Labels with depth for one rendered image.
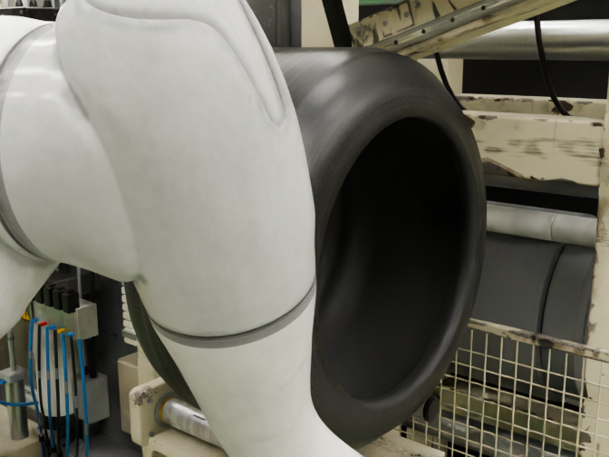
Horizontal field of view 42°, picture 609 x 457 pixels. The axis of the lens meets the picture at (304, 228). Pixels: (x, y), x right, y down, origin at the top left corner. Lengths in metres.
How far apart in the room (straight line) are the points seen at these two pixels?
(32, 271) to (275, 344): 0.14
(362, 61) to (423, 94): 0.11
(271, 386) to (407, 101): 0.71
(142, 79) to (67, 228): 0.09
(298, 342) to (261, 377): 0.03
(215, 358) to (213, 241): 0.08
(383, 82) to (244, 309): 0.70
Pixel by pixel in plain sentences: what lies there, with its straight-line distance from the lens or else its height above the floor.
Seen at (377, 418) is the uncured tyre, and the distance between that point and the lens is 1.18.
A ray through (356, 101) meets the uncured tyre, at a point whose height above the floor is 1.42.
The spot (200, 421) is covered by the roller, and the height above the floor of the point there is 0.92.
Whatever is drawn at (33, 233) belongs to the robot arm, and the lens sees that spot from 0.42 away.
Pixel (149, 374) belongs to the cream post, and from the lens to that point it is 1.50.
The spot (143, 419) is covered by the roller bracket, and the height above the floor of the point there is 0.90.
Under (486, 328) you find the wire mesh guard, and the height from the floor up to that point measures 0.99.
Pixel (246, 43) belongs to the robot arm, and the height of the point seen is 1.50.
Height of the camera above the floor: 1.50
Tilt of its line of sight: 13 degrees down
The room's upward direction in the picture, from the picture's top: straight up
